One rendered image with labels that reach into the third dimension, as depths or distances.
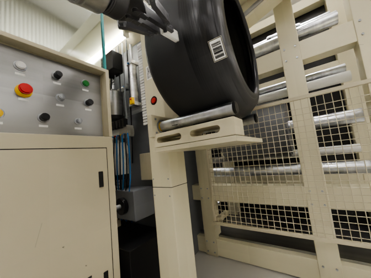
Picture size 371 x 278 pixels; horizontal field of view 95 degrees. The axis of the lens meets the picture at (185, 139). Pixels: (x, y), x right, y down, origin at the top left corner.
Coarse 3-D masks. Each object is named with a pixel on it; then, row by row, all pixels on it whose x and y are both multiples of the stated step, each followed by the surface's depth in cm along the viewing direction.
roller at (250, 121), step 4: (248, 116) 80; (252, 116) 79; (256, 116) 79; (244, 120) 81; (248, 120) 80; (252, 120) 79; (256, 120) 78; (244, 124) 82; (248, 124) 82; (204, 132) 95
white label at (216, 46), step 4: (220, 36) 48; (212, 40) 49; (216, 40) 49; (220, 40) 49; (212, 44) 49; (216, 44) 49; (220, 44) 49; (212, 48) 50; (216, 48) 49; (220, 48) 49; (224, 48) 49; (212, 52) 50; (216, 52) 50; (220, 52) 50; (224, 52) 50; (216, 56) 50; (220, 56) 50; (224, 56) 50; (216, 60) 51
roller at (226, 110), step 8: (224, 104) 58; (232, 104) 55; (200, 112) 63; (208, 112) 60; (216, 112) 59; (224, 112) 57; (232, 112) 56; (168, 120) 72; (176, 120) 69; (184, 120) 66; (192, 120) 65; (200, 120) 63; (208, 120) 62; (160, 128) 74; (168, 128) 72; (176, 128) 71
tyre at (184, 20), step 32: (160, 0) 60; (192, 0) 49; (224, 0) 80; (192, 32) 50; (224, 32) 51; (160, 64) 59; (192, 64) 53; (224, 64) 52; (256, 64) 87; (192, 96) 60; (224, 96) 57; (256, 96) 75
